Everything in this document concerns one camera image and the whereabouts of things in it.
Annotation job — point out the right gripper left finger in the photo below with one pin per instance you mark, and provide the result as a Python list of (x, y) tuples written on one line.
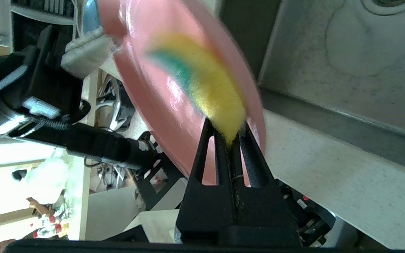
[(204, 211)]

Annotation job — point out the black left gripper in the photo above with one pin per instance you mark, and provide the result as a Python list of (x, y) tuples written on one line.
[(37, 80)]

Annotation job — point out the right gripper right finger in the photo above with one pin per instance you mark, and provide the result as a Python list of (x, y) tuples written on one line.
[(262, 211)]

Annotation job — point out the pink plate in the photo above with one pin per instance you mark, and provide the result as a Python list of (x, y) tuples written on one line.
[(153, 70)]

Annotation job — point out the yellow sponge green backing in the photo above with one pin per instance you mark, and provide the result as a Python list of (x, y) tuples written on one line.
[(206, 84)]

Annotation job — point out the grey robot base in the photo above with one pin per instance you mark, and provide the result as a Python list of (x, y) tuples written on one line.
[(311, 221)]

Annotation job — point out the grey background robot base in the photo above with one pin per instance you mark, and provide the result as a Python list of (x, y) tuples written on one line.
[(118, 105)]

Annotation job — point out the stainless steel sink basin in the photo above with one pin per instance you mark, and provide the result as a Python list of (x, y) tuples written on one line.
[(346, 63)]

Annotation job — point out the bystander hand red nails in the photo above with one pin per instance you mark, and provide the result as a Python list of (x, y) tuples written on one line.
[(35, 205)]

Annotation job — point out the pale blue round dish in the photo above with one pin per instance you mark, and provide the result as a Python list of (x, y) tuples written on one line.
[(90, 15)]

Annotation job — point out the black glass oven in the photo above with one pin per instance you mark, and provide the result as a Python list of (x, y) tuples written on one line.
[(40, 21)]

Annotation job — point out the round metal drain strainer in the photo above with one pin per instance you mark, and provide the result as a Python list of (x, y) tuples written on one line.
[(389, 6)]

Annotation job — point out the black background robot frame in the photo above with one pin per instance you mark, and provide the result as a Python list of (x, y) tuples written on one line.
[(156, 175)]

